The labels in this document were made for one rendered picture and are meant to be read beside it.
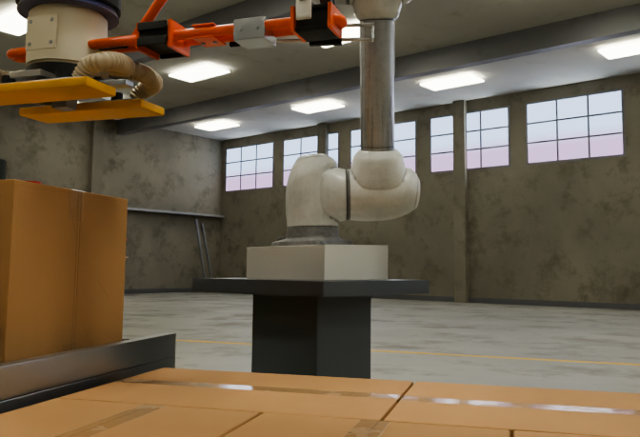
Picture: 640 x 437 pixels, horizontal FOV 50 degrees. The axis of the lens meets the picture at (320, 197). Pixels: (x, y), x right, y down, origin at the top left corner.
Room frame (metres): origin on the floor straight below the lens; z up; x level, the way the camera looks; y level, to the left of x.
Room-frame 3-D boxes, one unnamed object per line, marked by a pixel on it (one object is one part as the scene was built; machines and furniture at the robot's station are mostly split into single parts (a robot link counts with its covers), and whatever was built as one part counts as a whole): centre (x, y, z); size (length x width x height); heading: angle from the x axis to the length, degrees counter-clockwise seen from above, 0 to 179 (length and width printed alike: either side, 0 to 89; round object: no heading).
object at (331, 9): (1.31, 0.01, 1.26); 0.08 x 0.07 x 0.05; 71
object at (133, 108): (1.60, 0.55, 1.16); 0.34 x 0.10 x 0.05; 71
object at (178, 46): (1.43, 0.34, 1.27); 0.10 x 0.08 x 0.06; 161
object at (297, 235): (2.07, 0.04, 0.87); 0.22 x 0.18 x 0.06; 53
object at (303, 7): (1.27, 0.04, 1.29); 0.03 x 0.01 x 0.07; 71
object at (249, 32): (1.36, 0.14, 1.26); 0.07 x 0.07 x 0.04; 71
